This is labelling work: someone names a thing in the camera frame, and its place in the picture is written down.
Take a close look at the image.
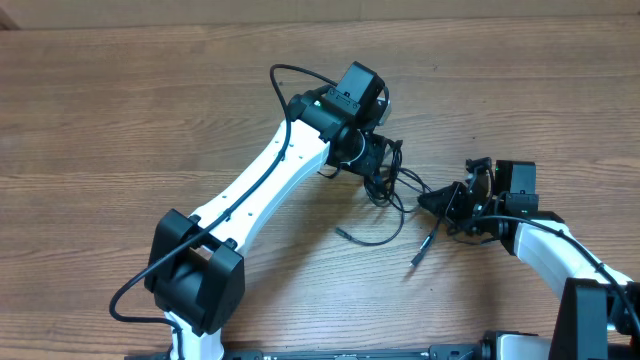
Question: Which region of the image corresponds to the black cable bundle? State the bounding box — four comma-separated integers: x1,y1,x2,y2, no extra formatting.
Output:
334,138,451,268

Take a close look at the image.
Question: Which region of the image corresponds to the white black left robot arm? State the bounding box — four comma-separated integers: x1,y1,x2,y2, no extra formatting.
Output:
144,62,393,359

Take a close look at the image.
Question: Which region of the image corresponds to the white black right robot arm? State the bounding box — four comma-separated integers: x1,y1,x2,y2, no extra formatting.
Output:
418,158,639,359

